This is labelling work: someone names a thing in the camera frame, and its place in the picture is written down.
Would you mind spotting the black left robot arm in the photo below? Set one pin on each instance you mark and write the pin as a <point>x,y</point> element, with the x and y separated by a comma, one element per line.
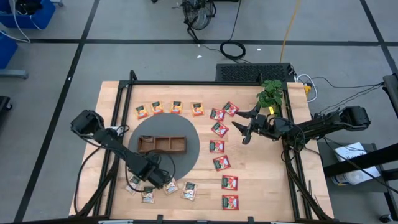
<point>121,149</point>

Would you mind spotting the black floor fan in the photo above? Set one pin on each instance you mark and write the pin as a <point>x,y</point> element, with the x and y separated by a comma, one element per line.
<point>199,12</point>

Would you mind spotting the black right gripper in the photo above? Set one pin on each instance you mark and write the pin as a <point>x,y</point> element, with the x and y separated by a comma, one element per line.
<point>270,128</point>

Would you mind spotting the white paper sheets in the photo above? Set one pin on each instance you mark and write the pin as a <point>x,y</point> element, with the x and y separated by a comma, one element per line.
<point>351,152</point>

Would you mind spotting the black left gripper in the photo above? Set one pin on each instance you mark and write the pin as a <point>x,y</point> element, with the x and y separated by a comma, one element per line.
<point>160,180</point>

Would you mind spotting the wooden three-compartment tray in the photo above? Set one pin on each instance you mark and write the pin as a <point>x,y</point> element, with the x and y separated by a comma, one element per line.
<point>163,144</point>

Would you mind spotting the grey platform base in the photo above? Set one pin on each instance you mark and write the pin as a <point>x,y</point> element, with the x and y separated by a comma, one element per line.
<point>14,73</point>

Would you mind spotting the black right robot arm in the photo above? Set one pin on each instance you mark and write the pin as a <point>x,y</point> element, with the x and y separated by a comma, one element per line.
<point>326,124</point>

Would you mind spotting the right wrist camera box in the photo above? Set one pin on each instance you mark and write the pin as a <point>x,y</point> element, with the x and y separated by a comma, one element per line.
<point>260,120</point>

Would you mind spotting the black perforated computer case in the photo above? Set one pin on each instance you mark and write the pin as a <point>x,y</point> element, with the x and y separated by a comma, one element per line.
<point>248,73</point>

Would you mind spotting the black aluminium table frame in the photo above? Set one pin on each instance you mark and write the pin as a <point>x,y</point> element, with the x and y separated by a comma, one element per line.
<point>199,82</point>

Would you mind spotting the small blue bin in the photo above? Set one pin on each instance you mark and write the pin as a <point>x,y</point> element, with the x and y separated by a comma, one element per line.
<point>7,49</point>

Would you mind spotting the beige tea packet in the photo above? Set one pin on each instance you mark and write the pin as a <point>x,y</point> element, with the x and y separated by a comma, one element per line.
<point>133,186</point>
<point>189,190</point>
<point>173,188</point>
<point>149,139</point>
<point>148,195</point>

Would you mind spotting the grey round woven placemat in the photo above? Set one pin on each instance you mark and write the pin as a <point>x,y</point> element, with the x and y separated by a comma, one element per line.
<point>168,124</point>

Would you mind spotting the green plant in white pot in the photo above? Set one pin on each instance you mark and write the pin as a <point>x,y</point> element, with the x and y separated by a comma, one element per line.
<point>270,93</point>

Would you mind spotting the large blue bin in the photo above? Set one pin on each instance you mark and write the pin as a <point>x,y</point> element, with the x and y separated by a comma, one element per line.
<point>40,18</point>

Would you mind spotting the orange tea packet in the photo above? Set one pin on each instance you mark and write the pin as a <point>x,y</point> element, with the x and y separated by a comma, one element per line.
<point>141,111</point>
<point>157,107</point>
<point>197,109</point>
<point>176,107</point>

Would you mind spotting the yellow power plug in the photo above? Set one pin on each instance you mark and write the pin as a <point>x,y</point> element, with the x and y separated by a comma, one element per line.
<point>307,90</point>

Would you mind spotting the black caster wheel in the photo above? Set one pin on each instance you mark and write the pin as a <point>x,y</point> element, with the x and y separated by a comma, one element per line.
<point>385,218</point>

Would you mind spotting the black metal stand beam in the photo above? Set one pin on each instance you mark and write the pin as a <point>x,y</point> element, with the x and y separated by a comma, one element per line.
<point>373,158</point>

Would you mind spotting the white round disc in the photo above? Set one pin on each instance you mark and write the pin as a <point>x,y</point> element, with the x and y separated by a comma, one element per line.
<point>354,178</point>

